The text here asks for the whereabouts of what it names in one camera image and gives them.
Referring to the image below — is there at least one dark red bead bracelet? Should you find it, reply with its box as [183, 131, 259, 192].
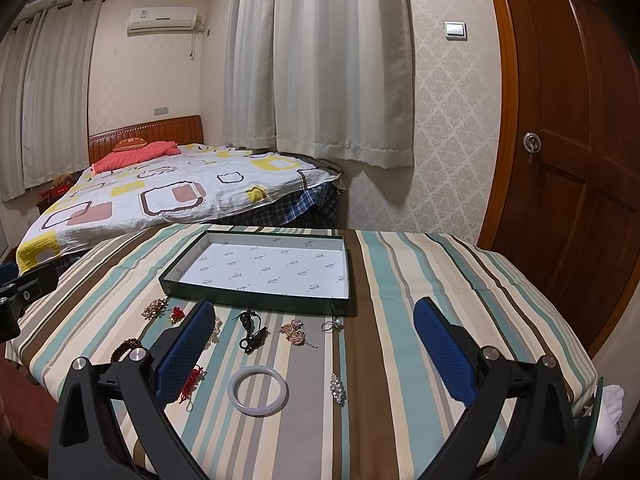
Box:
[109, 337, 144, 364]

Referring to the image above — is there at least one red knotted cord charm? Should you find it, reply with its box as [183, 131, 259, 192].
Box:
[179, 365, 206, 403]

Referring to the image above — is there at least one gold crystal flower brooch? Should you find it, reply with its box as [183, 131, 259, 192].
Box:
[142, 298, 168, 321]

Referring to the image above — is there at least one red tassel charm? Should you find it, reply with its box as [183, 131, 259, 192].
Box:
[169, 307, 186, 325]

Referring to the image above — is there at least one white pearl necklace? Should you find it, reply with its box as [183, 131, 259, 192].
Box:
[204, 314, 225, 350]

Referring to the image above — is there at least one white jade bangle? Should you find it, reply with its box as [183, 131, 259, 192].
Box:
[227, 365, 288, 418]

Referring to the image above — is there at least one silver rhinestone brooch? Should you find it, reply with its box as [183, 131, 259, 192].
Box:
[329, 374, 346, 406]

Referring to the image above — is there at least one black cord pendant necklace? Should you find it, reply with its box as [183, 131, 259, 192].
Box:
[234, 308, 270, 356]

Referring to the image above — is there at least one rose gold chain necklace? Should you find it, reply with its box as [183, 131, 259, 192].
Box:
[278, 318, 319, 350]

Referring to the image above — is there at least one green jewelry box tray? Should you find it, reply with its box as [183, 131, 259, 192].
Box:
[160, 226, 350, 316]

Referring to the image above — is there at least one red pillow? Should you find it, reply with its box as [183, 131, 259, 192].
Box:
[91, 141, 181, 174]

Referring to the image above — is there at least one striped tablecloth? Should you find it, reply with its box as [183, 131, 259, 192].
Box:
[6, 224, 598, 479]

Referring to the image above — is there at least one bed with patterned quilt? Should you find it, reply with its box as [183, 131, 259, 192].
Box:
[16, 143, 342, 272]

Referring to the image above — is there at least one wooden door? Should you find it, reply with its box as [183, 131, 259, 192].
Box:
[478, 0, 639, 353]

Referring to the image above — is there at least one left striped curtain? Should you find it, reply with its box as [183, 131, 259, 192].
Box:
[1, 0, 103, 202]

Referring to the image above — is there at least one wooden headboard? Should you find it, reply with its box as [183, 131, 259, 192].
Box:
[88, 115, 204, 164]

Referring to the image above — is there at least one silver door knob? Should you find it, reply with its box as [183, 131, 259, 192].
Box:
[523, 132, 541, 164]

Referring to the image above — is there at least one white air conditioner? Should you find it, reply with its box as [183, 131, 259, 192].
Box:
[127, 6, 198, 36]

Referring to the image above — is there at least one white window curtain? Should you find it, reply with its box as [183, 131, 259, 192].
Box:
[224, 0, 414, 169]

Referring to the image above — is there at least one white wall switch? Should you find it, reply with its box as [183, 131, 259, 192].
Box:
[444, 21, 468, 41]

